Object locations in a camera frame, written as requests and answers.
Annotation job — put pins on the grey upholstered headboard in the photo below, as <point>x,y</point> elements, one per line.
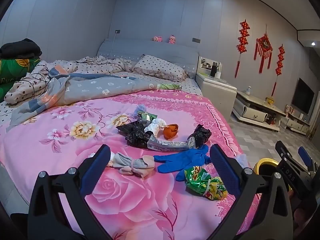
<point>133,49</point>

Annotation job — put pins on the pink figurine on stand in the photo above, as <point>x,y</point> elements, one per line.
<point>289,109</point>

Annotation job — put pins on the small black plastic bag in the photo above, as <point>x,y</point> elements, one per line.
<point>200,136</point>

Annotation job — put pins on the orange peel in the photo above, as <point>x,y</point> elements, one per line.
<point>170,131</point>

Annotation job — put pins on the green floral bedding bundle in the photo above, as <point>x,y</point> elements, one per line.
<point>13,70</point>

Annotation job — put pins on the yellow rimmed trash bin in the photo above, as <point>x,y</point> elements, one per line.
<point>266,167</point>

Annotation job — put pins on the silver wipes packet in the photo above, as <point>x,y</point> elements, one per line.
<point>170,146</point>

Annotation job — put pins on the right red knot decoration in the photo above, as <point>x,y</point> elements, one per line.
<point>279,67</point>

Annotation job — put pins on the centre red knot decoration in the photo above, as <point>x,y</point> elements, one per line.
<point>264,49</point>

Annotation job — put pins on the red knot decoration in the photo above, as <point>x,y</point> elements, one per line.
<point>243,42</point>
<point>279,67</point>
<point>264,49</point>

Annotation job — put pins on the grey pink sock bundle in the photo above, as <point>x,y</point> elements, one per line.
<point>126,165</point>

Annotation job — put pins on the white cup on cabinet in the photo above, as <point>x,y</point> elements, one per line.
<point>218,75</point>

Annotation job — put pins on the small green wrapper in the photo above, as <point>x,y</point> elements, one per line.
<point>147,118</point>

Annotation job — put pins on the purple foam net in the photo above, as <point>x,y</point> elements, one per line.
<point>140,108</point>

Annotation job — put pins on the small white bottle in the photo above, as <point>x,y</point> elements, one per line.
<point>248,90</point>

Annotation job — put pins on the white tv stand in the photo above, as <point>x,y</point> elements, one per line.
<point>295,124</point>

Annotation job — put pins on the polka dot pillow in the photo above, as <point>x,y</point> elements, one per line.
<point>153,66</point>

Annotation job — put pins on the black clothing pile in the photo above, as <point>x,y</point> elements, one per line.
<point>24,49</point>

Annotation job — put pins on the yellow bowl ornament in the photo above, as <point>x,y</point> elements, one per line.
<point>269,100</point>

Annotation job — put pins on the polka dot crumpled duvet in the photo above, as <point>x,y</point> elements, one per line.
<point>36,82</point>

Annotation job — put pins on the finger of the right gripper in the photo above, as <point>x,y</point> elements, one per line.
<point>308,161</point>

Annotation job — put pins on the wall mounted television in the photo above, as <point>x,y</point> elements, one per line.
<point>303,97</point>

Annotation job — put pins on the white bedside cabinet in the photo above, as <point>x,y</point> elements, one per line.
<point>220,93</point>

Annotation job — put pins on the grey patterned quilt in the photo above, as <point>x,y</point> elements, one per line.
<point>64,89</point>

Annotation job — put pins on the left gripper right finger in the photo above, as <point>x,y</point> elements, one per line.
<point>273,217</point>

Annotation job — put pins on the grey wall switch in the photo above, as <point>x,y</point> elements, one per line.
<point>196,40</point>

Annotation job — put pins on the pink floral bed cover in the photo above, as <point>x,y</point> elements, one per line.
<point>159,182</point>

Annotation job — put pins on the white tissue wad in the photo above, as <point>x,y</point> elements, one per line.
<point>155,126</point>

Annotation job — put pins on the left red knot decoration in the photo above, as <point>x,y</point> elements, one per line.
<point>243,42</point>

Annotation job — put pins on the white coffee table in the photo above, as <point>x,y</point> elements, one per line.
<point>254,111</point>

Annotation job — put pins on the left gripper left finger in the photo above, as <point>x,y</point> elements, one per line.
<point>46,216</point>

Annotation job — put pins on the green floral pillow edge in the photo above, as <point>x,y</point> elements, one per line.
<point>169,86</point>

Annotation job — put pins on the blue rubber glove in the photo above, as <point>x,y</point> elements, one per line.
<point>182,161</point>

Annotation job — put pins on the black thermos bottle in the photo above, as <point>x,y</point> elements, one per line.
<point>214,68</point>

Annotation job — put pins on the green snack bag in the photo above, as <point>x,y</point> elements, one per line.
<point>200,181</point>

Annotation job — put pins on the right pink plush toy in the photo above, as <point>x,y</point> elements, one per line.
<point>172,39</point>

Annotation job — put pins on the white foam net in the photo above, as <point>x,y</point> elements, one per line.
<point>242,160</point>

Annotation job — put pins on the pink plush toy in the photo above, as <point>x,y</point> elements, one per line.
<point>172,39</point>
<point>157,39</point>

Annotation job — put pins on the left pink plush toy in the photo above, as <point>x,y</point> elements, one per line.
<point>157,39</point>

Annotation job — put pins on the large black plastic bag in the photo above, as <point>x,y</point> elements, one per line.
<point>134,134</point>

